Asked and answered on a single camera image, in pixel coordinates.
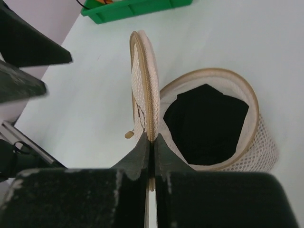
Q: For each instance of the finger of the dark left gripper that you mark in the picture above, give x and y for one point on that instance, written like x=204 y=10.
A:
x=16 y=84
x=23 y=46

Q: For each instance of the green plastic bin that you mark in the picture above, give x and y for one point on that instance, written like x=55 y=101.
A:
x=122 y=9

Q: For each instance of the aluminium frame rail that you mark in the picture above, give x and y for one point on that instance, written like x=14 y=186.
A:
x=14 y=136

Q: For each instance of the black bra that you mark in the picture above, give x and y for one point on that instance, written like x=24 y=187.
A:
x=205 y=124

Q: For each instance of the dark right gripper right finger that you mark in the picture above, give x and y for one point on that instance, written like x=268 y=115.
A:
x=186 y=198

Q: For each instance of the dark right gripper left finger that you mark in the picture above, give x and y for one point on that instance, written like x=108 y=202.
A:
x=82 y=198

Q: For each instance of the orange bra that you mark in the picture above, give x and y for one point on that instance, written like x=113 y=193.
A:
x=105 y=1

